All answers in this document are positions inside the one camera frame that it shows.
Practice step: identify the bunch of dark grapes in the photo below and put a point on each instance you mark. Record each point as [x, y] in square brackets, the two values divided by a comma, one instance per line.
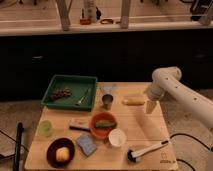
[60, 93]

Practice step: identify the green cucumber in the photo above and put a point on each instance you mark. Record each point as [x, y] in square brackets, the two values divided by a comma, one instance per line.
[104, 124]

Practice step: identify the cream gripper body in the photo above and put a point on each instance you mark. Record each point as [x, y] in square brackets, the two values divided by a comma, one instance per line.
[150, 106]

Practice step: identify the black pole stand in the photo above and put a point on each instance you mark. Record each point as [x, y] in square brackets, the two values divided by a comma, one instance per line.
[19, 132]

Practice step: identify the yellow banana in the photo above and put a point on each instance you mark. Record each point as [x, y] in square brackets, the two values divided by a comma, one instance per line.
[133, 101]

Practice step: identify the wooden block eraser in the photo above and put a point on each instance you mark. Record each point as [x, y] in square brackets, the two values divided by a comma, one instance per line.
[78, 123]

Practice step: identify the small metal cup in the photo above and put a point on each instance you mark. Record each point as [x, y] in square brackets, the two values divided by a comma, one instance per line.
[107, 100]

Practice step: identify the blue sponge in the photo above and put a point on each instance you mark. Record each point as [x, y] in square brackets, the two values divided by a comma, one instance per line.
[86, 143]

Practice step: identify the orange bowl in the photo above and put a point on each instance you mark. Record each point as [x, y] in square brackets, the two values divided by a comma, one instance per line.
[101, 133]

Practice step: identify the green plastic tray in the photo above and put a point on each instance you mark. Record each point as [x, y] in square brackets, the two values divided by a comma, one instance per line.
[71, 92]

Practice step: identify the clear glass cup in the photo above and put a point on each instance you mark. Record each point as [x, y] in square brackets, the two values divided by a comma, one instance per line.
[107, 89]

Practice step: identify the red object on shelf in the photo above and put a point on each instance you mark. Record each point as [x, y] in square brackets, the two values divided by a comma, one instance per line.
[84, 21]

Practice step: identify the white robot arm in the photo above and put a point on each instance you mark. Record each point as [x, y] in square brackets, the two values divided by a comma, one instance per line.
[168, 80]

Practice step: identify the metal spoon in tray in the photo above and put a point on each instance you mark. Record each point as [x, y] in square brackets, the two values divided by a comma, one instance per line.
[79, 102]

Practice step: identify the green plastic cup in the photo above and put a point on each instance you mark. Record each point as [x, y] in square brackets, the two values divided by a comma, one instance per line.
[45, 128]

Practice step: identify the white cup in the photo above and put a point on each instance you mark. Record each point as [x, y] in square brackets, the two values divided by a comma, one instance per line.
[117, 138]

